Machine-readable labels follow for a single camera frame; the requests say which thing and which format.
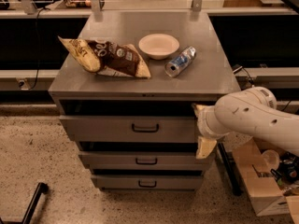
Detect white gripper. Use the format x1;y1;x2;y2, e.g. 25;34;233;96
192;104;231;159

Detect grey bottom drawer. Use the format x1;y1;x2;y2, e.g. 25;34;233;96
91;175;203;190

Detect grey metal drawer cabinet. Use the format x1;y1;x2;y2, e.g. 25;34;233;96
49;10;239;179

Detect clear glass in box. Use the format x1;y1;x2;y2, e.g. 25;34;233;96
262;149;280;170

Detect cardboard box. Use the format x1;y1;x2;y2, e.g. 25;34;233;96
233;138;299;224

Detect black floor stand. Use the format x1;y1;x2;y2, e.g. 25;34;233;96
0;182;49;224

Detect black cable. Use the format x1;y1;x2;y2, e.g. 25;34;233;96
29;7;50;91

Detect brown chip bag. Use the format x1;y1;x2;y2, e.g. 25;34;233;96
59;37;151;78

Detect grey drawer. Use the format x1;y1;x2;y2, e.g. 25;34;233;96
91;175;203;190
78;151;215;171
60;116;198;143

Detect grey top drawer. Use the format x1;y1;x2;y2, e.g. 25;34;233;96
60;116;198;143

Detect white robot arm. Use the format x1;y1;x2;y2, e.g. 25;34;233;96
192;87;299;156

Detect white paper bowl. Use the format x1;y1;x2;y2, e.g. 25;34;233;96
138;34;179;60

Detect dark bottles in box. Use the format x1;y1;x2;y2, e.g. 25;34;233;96
270;152;299;187

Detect grey middle drawer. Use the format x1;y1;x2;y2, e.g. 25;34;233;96
78;151;215;171

